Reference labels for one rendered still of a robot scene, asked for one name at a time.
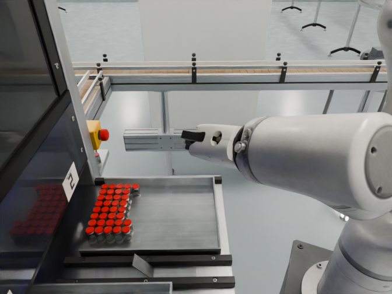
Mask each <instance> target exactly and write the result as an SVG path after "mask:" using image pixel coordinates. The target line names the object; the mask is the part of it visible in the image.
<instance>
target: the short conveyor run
mask: <svg viewBox="0 0 392 294"><path fill-rule="evenodd" d="M89 75H90V71H87V72H86V74H85V75H84V77H83V78H82V79H81V81H80V82H79V83H78V84H77V85H78V89H79V94H80V98H81V101H82V106H83V110H84V113H85V117H86V120H99V119H100V117H101V115H102V113H103V110H104V108H105V106H106V104H107V102H108V100H109V98H110V96H111V94H112V89H111V83H110V78H109V77H108V76H107V77H104V78H103V77H102V75H103V71H100V72H99V74H98V75H97V77H96V78H89Z"/></svg>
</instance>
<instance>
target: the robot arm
mask: <svg viewBox="0 0 392 294"><path fill-rule="evenodd" d="M377 35H378V38H379V41H380V45H381V49H382V51H383V55H384V59H385V63H386V69H387V94H386V99H385V102H384V106H383V109H382V112H371V113H344V114H317V115H290V116H276V117H270V116H269V115H267V116H263V117H258V118H254V119H252V120H250V121H249V122H248V123H247V124H245V125H244V126H242V127H241V126H234V125H220V124H201V125H198V126H196V129H197V130H198V131H199V132H191V131H185V130H183V131H182V135H181V138H183V139H185V144H186V146H185V149H186V150H189V151H188V152H189V154H190V155H191V156H194V157H196V158H200V159H203V160H206V161H209V162H212V163H216V164H218V165H222V166H226V167H229V168H232V169H237V170H239V171H240V172H241V174H242V175H243V176H244V177H245V178H246V179H248V180H250V181H252V182H255V183H258V184H263V185H266V186H270V187H274V188H278V189H282V190H286V191H290V192H293V193H297V194H302V195H305V196H308V197H310V198H313V199H315V200H318V201H320V202H322V203H324V204H326V205H327V206H329V207H330V208H332V209H334V210H336V211H337V212H339V213H341V214H343V215H345V216H347V217H349V219H348V220H347V222H346V224H345V226H344V228H343V230H342V232H341V234H340V236H339V239H338V241H337V243H336V245H335V248H334V250H333V252H332V255H331V257H330V259H329V261H322V262H318V263H317V264H314V265H312V266H311V267H310V268H309V269H308V270H307V271H306V273H305V274H304V276H303V279H302V283H301V289H300V292H301V294H392V0H386V1H385V3H384V4H383V6H382V8H381V10H380V12H379V15H378V18H377Z"/></svg>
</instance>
